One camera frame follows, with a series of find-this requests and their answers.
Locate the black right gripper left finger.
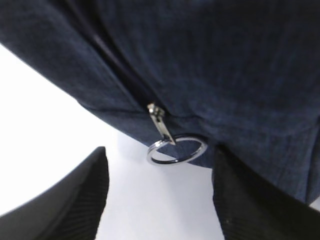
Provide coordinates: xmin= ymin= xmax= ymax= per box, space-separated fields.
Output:
xmin=0 ymin=146 xmax=109 ymax=240

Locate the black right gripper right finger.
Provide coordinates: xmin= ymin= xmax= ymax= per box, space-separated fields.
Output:
xmin=212 ymin=145 xmax=320 ymax=240

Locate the navy blue lunch bag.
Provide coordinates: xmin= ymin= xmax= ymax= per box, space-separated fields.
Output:
xmin=0 ymin=0 xmax=320 ymax=204

